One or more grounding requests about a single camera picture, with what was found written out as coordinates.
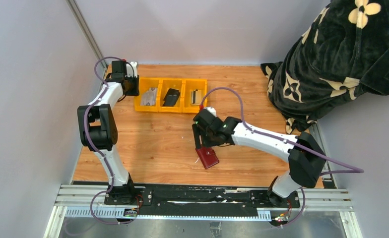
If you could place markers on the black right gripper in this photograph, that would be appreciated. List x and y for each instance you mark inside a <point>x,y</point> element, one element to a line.
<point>198,131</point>

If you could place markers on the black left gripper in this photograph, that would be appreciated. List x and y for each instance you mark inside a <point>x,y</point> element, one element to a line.
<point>136,92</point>

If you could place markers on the red leather card holder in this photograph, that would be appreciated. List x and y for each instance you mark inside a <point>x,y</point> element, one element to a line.
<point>207,157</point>

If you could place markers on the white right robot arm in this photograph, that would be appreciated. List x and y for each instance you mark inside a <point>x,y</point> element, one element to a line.
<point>302,153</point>

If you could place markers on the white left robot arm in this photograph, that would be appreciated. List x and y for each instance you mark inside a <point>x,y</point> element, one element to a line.
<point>98,130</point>

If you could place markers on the silver VIP card front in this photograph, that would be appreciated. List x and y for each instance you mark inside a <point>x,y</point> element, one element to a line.
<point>148,98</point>

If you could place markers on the yellow bin with black holder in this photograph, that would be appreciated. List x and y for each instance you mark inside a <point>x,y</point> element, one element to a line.
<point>167,83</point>

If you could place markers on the black card holder in bin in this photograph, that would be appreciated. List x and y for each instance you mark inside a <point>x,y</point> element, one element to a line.
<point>171,97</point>

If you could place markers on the beige striped cards in bin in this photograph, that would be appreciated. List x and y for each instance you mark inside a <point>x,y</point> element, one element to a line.
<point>196,97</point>

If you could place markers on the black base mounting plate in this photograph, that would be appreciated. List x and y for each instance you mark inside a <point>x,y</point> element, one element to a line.
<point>201,201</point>

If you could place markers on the black floral blanket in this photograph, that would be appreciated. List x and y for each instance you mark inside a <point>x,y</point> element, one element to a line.
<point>342,55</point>

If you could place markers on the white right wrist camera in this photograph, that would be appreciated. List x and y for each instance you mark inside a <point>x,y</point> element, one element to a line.
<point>211,110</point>

